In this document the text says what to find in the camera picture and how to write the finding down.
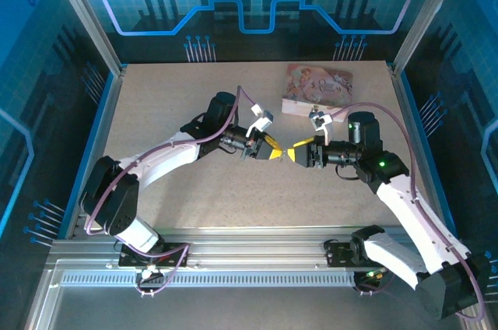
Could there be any aluminium corner post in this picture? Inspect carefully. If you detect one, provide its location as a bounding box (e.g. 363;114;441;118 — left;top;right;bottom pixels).
391;0;471;76
43;0;126;75

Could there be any aluminium lower frame bar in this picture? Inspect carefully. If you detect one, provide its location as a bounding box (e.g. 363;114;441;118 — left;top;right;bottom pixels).
23;267;65;330

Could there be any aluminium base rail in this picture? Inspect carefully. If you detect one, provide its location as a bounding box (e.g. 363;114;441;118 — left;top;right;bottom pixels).
45;226;470;271

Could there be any aluminium side rail blue edge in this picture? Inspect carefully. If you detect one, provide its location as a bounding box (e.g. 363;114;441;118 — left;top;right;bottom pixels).
58;64;128;240
388;61;460;240

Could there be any white cable connector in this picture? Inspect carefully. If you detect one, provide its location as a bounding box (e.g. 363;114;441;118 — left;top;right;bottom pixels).
139;265;163;283

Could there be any lit cable connector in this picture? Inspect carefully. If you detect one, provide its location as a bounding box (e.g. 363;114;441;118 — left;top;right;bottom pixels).
363;269;387;283

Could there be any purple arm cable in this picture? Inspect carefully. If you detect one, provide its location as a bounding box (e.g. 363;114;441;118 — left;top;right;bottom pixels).
84;86;258;297
330;102;486;320

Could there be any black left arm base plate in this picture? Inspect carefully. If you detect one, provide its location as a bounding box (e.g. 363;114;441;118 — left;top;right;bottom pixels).
118;242;191;269

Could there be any grey slotted cable duct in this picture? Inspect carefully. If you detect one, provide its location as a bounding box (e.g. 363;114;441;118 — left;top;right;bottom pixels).
60;271;361;289

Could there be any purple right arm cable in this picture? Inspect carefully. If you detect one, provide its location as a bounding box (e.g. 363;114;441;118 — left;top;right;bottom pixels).
330;102;486;320

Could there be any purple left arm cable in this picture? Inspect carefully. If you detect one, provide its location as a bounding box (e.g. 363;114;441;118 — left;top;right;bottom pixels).
84;86;258;297

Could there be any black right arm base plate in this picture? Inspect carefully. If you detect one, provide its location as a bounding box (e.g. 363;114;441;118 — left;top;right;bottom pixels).
324;239;356;269

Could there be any pink illustrated keepsake box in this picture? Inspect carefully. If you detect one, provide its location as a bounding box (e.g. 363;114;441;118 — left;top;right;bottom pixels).
280;64;354;123

